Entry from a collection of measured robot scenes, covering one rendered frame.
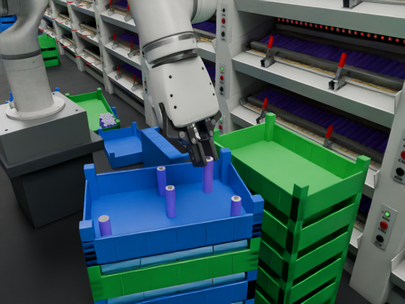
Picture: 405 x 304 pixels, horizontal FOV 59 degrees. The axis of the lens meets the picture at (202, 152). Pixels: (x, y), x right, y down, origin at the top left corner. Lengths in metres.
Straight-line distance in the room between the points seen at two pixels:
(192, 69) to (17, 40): 0.77
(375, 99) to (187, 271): 0.59
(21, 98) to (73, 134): 0.19
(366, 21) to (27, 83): 0.98
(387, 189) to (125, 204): 0.61
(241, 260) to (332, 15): 0.62
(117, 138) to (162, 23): 1.44
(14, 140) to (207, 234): 0.77
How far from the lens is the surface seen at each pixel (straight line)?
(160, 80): 0.55
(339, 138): 1.09
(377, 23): 0.91
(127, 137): 1.95
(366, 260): 1.10
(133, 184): 0.77
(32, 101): 1.30
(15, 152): 1.25
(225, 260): 0.68
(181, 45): 0.55
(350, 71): 1.03
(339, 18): 0.97
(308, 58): 1.12
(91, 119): 2.09
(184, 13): 0.58
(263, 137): 0.98
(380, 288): 1.12
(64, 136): 1.27
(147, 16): 0.56
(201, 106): 0.57
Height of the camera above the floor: 0.84
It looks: 28 degrees down
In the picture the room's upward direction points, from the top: straight up
